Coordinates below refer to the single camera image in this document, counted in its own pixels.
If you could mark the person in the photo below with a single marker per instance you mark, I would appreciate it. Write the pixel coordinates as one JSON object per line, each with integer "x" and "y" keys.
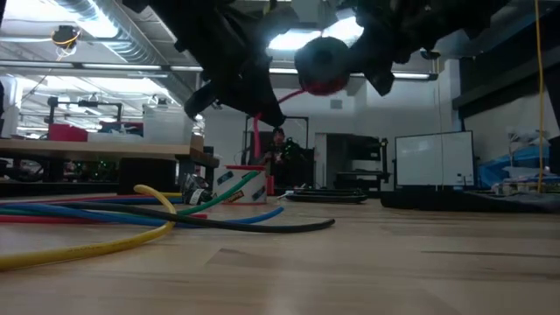
{"x": 280, "y": 151}

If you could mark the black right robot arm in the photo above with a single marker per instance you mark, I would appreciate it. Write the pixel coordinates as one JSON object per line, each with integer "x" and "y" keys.
{"x": 464, "y": 15}

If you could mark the black white bundle tape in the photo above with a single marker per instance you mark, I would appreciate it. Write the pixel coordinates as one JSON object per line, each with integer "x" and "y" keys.
{"x": 197, "y": 197}

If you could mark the black cabinet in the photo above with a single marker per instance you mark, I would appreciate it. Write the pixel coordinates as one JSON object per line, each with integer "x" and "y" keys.
{"x": 345, "y": 151}

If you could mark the blue tarp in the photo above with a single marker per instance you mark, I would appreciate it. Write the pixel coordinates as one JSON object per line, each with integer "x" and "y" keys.
{"x": 520, "y": 159}

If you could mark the clear plastic bin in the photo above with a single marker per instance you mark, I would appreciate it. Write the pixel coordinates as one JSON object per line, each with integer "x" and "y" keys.
{"x": 166, "y": 127}

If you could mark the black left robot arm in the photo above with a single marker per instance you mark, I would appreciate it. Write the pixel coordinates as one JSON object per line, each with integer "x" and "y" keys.
{"x": 175, "y": 17}

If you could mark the black metal rig frame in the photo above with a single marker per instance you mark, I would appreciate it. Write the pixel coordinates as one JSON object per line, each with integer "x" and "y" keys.
{"x": 245, "y": 140}
{"x": 98, "y": 104}

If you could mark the silver ventilation duct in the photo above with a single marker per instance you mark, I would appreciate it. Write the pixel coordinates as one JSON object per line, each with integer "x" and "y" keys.
{"x": 127, "y": 44}

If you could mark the red plastic bin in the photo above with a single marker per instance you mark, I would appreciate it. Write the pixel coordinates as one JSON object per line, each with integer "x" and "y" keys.
{"x": 65, "y": 133}

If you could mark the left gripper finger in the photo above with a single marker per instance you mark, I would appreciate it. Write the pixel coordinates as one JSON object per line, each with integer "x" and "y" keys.
{"x": 268, "y": 98}
{"x": 251, "y": 102}

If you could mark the wooden workbench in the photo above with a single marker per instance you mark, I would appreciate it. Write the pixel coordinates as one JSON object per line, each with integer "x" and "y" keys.
{"x": 87, "y": 149}

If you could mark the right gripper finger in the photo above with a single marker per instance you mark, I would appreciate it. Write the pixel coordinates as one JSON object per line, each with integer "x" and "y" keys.
{"x": 380, "y": 74}
{"x": 363, "y": 39}

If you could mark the black desk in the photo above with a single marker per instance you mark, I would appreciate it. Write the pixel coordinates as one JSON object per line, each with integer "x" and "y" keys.
{"x": 503, "y": 79}

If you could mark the whiteboard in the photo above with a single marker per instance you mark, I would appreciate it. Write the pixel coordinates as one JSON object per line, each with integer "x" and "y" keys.
{"x": 437, "y": 159}

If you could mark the ceiling light strip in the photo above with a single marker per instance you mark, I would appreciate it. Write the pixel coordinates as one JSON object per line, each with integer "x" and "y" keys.
{"x": 118, "y": 67}

